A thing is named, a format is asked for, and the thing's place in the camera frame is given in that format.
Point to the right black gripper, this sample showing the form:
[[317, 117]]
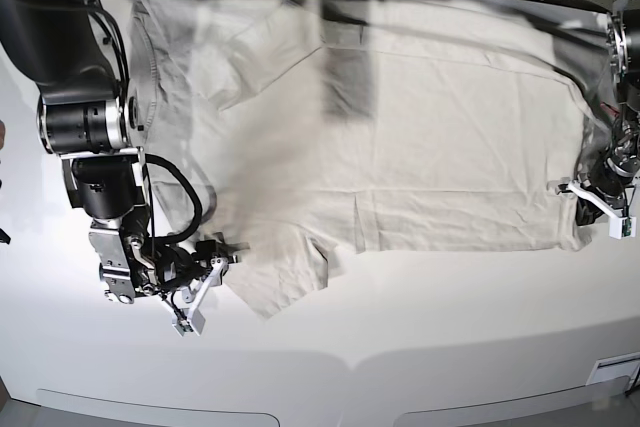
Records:
[[177, 268]]

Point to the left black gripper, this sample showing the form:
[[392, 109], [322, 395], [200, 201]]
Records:
[[612, 173]]

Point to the light grey T-shirt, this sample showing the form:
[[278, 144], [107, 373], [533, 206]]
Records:
[[369, 125]]

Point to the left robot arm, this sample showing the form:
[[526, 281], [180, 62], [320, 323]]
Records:
[[623, 43]]

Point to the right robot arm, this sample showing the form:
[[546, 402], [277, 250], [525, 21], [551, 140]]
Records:
[[74, 52]]

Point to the white label sticker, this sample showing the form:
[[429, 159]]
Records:
[[623, 366]]

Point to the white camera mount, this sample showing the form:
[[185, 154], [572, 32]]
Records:
[[621, 222], [183, 303]]

